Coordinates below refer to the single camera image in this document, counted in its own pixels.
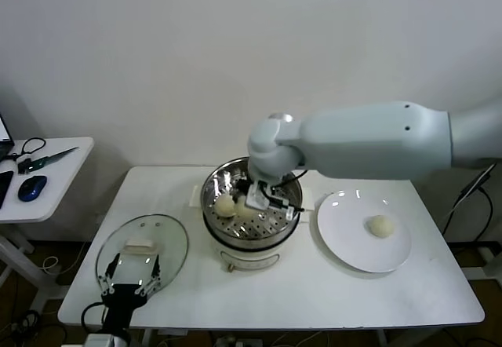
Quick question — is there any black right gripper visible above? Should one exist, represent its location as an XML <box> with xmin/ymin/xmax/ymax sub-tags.
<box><xmin>231</xmin><ymin>177</ymin><xmax>258</xmax><ymax>206</ymax></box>

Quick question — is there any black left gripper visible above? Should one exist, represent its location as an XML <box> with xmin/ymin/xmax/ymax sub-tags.
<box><xmin>97</xmin><ymin>253</ymin><xmax>162</xmax><ymax>335</ymax></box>

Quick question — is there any white steamed baozi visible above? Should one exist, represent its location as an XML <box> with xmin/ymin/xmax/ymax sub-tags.
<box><xmin>234</xmin><ymin>195</ymin><xmax>258</xmax><ymax>221</ymax></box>
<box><xmin>212</xmin><ymin>195</ymin><xmax>238</xmax><ymax>219</ymax></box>
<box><xmin>366</xmin><ymin>214</ymin><xmax>395</xmax><ymax>239</ymax></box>

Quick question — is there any oval glass lid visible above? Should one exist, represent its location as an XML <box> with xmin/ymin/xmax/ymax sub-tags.
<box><xmin>96</xmin><ymin>214</ymin><xmax>190</xmax><ymax>295</ymax></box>

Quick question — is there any perforated steel steamer basket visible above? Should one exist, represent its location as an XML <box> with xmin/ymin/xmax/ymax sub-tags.
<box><xmin>190</xmin><ymin>157</ymin><xmax>315</xmax><ymax>248</ymax></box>

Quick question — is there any white floor power strip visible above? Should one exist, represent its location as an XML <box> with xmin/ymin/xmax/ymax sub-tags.
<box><xmin>213</xmin><ymin>334</ymin><xmax>267</xmax><ymax>347</ymax></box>

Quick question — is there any white side desk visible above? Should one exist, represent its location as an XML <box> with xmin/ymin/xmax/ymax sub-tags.
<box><xmin>0</xmin><ymin>137</ymin><xmax>96</xmax><ymax>312</ymax></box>

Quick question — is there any white round plate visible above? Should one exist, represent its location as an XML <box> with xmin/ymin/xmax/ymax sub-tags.
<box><xmin>312</xmin><ymin>189</ymin><xmax>413</xmax><ymax>273</ymax></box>

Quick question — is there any blue computer mouse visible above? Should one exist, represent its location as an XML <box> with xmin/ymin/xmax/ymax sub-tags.
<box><xmin>18</xmin><ymin>175</ymin><xmax>49</xmax><ymax>202</ymax></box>

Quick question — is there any black phone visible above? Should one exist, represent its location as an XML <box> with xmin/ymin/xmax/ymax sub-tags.
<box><xmin>0</xmin><ymin>170</ymin><xmax>15</xmax><ymax>210</ymax></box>

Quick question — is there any laptop computer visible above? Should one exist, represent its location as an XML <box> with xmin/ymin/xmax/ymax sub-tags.
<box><xmin>0</xmin><ymin>111</ymin><xmax>16</xmax><ymax>162</ymax></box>

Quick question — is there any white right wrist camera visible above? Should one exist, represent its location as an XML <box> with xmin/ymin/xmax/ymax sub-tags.
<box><xmin>245</xmin><ymin>180</ymin><xmax>296</xmax><ymax>222</ymax></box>

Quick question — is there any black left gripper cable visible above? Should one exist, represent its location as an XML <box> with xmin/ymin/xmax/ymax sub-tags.
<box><xmin>80</xmin><ymin>301</ymin><xmax>107</xmax><ymax>331</ymax></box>

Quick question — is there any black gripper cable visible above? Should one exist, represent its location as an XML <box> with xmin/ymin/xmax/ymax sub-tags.
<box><xmin>80</xmin><ymin>301</ymin><xmax>107</xmax><ymax>331</ymax></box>
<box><xmin>260</xmin><ymin>169</ymin><xmax>309</xmax><ymax>206</ymax></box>

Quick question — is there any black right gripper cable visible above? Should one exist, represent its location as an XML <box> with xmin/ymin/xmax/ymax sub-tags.
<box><xmin>260</xmin><ymin>169</ymin><xmax>309</xmax><ymax>206</ymax></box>

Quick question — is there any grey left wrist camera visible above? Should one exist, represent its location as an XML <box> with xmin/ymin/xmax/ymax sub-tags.
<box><xmin>84</xmin><ymin>333</ymin><xmax>118</xmax><ymax>347</ymax></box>

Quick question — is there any white floor cable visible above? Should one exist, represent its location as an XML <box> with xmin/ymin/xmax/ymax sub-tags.
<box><xmin>41</xmin><ymin>240</ymin><xmax>91</xmax><ymax>276</ymax></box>

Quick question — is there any green handled blade tool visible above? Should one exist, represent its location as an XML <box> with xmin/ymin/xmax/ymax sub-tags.
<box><xmin>17</xmin><ymin>146</ymin><xmax>81</xmax><ymax>175</ymax></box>

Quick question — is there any black looped cable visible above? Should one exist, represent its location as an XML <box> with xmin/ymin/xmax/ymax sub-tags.
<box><xmin>0</xmin><ymin>137</ymin><xmax>48</xmax><ymax>163</ymax></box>

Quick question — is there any black wall cable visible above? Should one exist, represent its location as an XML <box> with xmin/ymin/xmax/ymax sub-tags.
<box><xmin>442</xmin><ymin>163</ymin><xmax>498</xmax><ymax>243</ymax></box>

